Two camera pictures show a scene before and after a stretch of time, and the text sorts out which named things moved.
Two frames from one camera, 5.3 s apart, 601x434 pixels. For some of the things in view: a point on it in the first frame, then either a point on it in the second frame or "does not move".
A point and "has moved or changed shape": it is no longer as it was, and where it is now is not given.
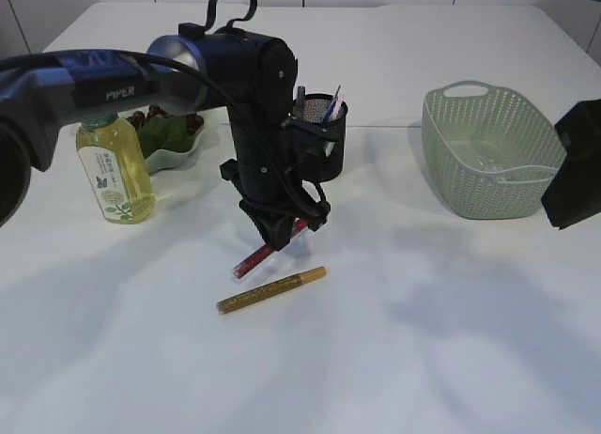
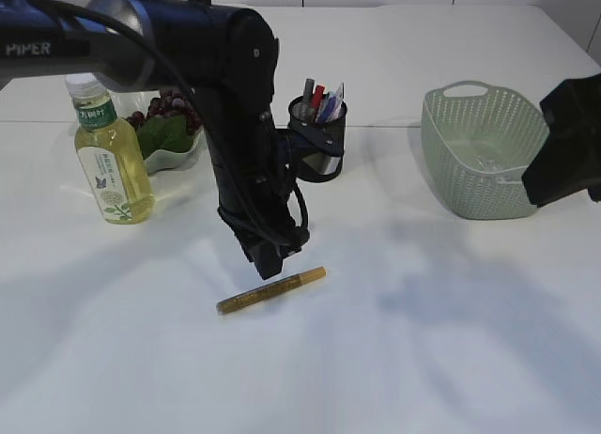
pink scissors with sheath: [340, 100] does not move
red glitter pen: [265, 251] has moved or changed shape
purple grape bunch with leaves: [160, 131] does not move
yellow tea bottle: [112, 156] does not move
